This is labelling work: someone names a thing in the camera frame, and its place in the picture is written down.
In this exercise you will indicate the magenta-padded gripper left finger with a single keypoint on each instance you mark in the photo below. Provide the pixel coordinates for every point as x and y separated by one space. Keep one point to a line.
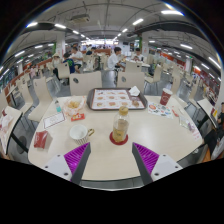
55 164

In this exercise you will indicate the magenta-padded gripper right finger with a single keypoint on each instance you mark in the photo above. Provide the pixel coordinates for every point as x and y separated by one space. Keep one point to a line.
166 164

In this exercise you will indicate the clear bottle with tan cap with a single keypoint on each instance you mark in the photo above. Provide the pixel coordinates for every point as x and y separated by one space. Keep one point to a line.
120 126

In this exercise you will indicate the red paper pouch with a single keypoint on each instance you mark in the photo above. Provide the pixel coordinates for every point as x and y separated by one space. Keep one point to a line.
41 139

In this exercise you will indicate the white printed card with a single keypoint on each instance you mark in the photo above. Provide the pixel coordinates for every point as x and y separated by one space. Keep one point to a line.
54 120

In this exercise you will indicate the crumpled purple-white wrapper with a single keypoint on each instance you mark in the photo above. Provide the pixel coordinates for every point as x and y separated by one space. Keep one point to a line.
191 127

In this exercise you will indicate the clear plastic bag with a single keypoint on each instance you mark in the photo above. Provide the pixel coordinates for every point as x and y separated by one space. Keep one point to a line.
184 121

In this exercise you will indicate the flat round red coaster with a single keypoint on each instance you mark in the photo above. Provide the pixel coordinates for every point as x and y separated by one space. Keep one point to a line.
119 143

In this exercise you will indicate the small red packet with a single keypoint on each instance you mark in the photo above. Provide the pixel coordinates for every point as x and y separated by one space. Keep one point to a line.
175 112

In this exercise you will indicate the red sauce packet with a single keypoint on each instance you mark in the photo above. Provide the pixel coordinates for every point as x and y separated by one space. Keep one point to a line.
78 117

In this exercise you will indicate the colourful sticker sheet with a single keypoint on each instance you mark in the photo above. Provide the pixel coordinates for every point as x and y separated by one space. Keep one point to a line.
160 110

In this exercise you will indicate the beige neighbouring table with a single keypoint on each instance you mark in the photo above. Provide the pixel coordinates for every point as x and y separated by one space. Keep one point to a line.
9 125
206 110

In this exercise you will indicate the food wrapper bag with snacks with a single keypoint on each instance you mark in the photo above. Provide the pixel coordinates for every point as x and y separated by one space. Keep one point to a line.
73 105

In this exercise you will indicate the person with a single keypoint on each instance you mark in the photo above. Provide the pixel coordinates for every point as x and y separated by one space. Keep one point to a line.
114 60
33 71
137 56
56 61
69 62
77 56
89 51
218 130

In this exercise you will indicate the red paper cup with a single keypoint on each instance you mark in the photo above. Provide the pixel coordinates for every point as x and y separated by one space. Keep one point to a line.
165 97

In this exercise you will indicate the dark brown food tray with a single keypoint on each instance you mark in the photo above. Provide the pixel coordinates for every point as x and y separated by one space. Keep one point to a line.
89 103

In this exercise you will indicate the crumpled white napkin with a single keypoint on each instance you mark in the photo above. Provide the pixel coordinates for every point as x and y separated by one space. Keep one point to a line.
134 90

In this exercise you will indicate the printed paper tray liner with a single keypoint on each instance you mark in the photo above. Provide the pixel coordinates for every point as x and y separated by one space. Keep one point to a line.
111 99

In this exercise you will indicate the beige chair with round hole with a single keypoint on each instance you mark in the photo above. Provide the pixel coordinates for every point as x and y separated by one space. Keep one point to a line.
132 81
86 83

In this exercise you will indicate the group of beige chairs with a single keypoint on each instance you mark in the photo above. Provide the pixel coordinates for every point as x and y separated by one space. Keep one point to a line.
156 73

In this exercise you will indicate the ceiling air conditioner unit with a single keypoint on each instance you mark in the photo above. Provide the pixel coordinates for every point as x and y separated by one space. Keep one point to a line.
80 18

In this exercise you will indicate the group of ceiling lights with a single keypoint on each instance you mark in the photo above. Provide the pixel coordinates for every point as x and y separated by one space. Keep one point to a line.
171 12

